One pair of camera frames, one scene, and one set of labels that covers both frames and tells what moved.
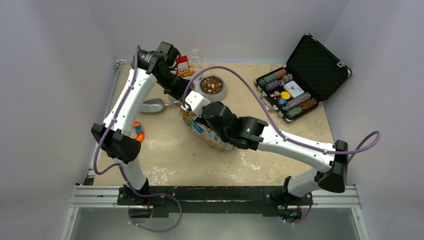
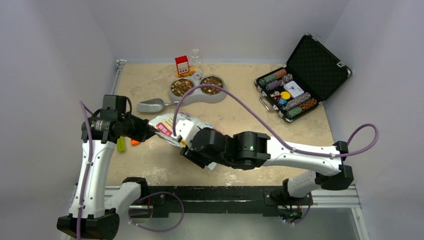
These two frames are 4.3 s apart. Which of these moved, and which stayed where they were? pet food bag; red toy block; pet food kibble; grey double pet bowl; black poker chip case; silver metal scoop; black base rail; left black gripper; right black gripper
Moved: left black gripper; pet food bag; right black gripper
Stayed: silver metal scoop; red toy block; grey double pet bowl; black base rail; black poker chip case; pet food kibble
